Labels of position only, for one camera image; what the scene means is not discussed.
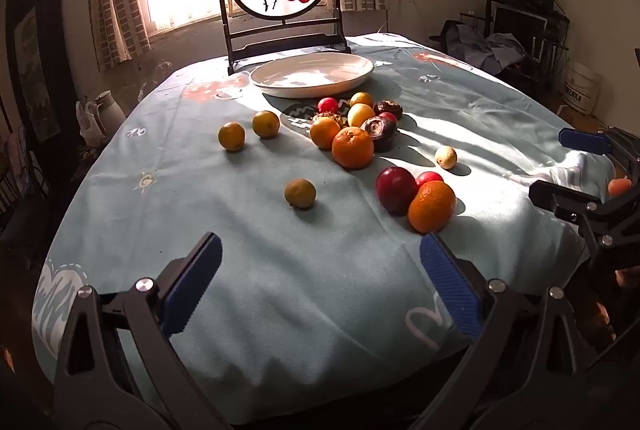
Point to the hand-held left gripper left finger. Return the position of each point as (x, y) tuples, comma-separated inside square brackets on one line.
[(195, 285)]

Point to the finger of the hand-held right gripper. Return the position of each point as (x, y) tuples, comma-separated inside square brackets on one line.
[(582, 140), (560, 197)]

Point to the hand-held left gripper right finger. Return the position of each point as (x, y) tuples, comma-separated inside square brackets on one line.
[(450, 290)]

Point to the orange mandarin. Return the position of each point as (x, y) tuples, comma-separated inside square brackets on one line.
[(431, 207), (352, 148)]

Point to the dark red plum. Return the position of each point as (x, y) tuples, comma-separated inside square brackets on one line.
[(395, 190)]

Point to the small red fruit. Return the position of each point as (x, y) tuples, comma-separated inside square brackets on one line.
[(391, 115), (328, 104), (429, 177)]

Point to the small pale yellow fruit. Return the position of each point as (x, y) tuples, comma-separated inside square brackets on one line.
[(445, 157)]

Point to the green citrus fruit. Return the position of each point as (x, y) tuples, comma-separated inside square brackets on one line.
[(300, 194)]

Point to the yellow-orange citrus fruit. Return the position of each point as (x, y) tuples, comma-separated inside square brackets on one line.
[(265, 123), (232, 136), (324, 133)]

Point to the dark wrinkled passion fruit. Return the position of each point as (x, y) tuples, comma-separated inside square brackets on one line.
[(377, 129), (389, 106)]

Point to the yellow lemon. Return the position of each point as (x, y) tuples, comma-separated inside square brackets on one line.
[(361, 114)]

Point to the small yellow-orange fruit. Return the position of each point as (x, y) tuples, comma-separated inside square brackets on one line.
[(361, 99)]

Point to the brown wrinkled fruit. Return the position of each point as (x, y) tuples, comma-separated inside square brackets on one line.
[(330, 115)]

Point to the white oval plate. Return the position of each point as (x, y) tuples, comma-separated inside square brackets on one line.
[(312, 74)]

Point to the white bucket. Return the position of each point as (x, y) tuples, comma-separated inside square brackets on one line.
[(581, 87)]

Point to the light blue printed tablecloth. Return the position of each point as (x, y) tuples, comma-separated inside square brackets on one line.
[(300, 285)]

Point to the pile of clothes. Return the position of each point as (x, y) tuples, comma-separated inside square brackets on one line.
[(492, 49)]

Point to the white plastic bag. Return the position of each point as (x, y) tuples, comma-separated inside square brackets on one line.
[(87, 122)]

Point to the dark framed picture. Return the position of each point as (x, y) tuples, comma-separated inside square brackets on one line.
[(35, 49)]

